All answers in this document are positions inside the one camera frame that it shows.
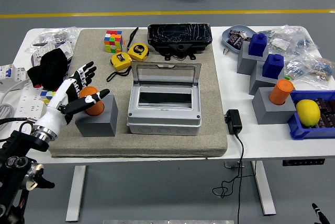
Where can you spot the black cloth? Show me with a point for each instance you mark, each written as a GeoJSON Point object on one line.
{"type": "Point", "coordinates": [51, 67]}

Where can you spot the small metal tweezers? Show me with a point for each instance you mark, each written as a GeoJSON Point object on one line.
{"type": "Point", "coordinates": [226, 51]}

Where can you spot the large colourful puzzle cube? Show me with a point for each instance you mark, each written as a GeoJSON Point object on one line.
{"type": "Point", "coordinates": [113, 41]}

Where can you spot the grey-brown mat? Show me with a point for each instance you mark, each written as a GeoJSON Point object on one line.
{"type": "Point", "coordinates": [170, 145]}

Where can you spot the dark wrapped candy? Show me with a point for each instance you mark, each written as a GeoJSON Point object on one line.
{"type": "Point", "coordinates": [234, 33]}
{"type": "Point", "coordinates": [235, 42]}

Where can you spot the blue knobbed block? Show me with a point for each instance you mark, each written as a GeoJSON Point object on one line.
{"type": "Point", "coordinates": [257, 44]}
{"type": "Point", "coordinates": [273, 67]}

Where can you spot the blue plastic bin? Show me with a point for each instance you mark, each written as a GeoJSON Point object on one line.
{"type": "Point", "coordinates": [298, 129]}

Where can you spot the dark brown components pile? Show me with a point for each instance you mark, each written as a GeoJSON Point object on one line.
{"type": "Point", "coordinates": [327, 114]}

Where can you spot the small green piece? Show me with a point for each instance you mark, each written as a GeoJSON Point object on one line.
{"type": "Point", "coordinates": [287, 77]}

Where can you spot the grey electrical box clear lid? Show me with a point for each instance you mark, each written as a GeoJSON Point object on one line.
{"type": "Point", "coordinates": [162, 124]}

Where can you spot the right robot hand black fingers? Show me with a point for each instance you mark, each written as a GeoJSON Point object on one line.
{"type": "Point", "coordinates": [318, 211]}

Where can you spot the black plastic tray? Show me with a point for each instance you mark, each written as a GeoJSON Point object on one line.
{"type": "Point", "coordinates": [179, 34]}

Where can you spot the silver wrapped candy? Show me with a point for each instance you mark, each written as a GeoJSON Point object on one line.
{"type": "Point", "coordinates": [244, 36]}

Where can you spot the white power strip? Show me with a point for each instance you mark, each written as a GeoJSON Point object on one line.
{"type": "Point", "coordinates": [28, 103]}

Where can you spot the blue-grey oval dish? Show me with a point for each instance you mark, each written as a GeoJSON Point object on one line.
{"type": "Point", "coordinates": [236, 27]}

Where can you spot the grey holder block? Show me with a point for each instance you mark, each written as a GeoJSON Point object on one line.
{"type": "Point", "coordinates": [257, 82]}
{"type": "Point", "coordinates": [269, 111]}
{"type": "Point", "coordinates": [246, 63]}

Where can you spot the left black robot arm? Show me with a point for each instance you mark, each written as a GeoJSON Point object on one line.
{"type": "Point", "coordinates": [15, 140]}

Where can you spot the yellow tape measure black face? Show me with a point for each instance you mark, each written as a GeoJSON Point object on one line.
{"type": "Point", "coordinates": [138, 51]}

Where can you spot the clear bag of components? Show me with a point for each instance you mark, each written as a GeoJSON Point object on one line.
{"type": "Point", "coordinates": [280, 42]}
{"type": "Point", "coordinates": [297, 68]}
{"type": "Point", "coordinates": [303, 42]}
{"type": "Point", "coordinates": [322, 71]}

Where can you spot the white purple packet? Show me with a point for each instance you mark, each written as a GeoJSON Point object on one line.
{"type": "Point", "coordinates": [65, 48]}

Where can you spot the small colourful puzzle cube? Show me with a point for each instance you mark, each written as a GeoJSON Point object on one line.
{"type": "Point", "coordinates": [46, 97]}

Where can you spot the yellow lemon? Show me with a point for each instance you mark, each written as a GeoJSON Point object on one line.
{"type": "Point", "coordinates": [308, 111]}

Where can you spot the white table leg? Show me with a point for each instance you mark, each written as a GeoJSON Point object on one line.
{"type": "Point", "coordinates": [76, 195]}
{"type": "Point", "coordinates": [264, 190]}

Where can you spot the white circuit breaker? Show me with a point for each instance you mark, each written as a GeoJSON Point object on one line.
{"type": "Point", "coordinates": [13, 73]}

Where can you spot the black power adapter plug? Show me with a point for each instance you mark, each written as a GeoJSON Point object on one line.
{"type": "Point", "coordinates": [233, 120]}

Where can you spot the black table control panel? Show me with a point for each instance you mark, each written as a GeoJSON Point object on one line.
{"type": "Point", "coordinates": [303, 162]}

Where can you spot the clear bags of small parts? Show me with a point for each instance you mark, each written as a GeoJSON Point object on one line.
{"type": "Point", "coordinates": [65, 34]}

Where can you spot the metal bracket under table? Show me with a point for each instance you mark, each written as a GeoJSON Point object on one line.
{"type": "Point", "coordinates": [230, 165]}

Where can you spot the grey block with round hole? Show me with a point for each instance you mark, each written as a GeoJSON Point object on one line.
{"type": "Point", "coordinates": [99, 127]}

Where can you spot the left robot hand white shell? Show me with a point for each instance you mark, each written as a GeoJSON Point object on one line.
{"type": "Point", "coordinates": [52, 115]}

